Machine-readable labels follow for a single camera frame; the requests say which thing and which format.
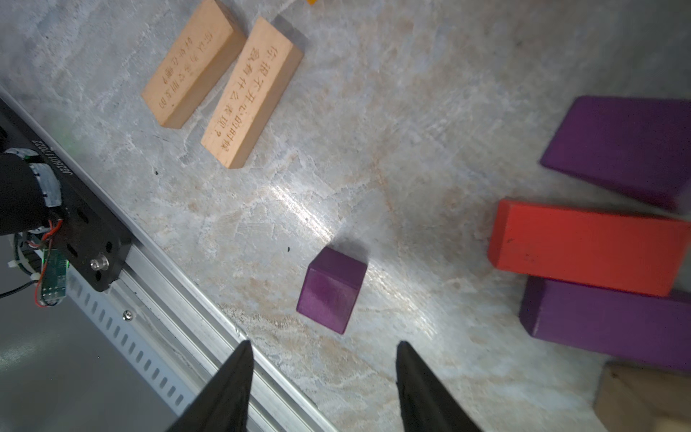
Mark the natural wood brick lower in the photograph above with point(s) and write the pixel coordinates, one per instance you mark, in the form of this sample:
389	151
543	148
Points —
632	398

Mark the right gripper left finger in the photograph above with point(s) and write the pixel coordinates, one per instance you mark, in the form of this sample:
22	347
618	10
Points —
223	403

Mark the purple brick beside red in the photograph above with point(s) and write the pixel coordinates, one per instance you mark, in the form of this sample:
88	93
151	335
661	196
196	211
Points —
647	329

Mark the purple long brick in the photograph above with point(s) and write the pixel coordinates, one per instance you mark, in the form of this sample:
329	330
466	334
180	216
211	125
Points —
638	147

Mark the aluminium front rail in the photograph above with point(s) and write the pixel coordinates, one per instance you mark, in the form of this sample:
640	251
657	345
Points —
153	314

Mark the natural wood long brick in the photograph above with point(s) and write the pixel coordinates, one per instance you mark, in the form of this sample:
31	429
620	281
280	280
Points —
200	56
263	70

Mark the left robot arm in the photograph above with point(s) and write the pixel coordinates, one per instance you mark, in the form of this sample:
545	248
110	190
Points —
29	190

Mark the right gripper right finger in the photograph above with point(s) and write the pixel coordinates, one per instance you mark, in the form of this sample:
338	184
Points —
426	405

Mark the natural wood long brick left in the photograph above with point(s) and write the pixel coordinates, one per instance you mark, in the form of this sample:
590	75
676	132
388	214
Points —
200	56

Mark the purple cube front left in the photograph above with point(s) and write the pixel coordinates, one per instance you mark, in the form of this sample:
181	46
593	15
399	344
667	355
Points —
330	289

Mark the red rectangular brick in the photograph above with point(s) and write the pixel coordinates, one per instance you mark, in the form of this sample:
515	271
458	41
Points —
634	254

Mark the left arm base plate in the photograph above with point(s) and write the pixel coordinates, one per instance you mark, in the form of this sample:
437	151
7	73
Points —
83	229

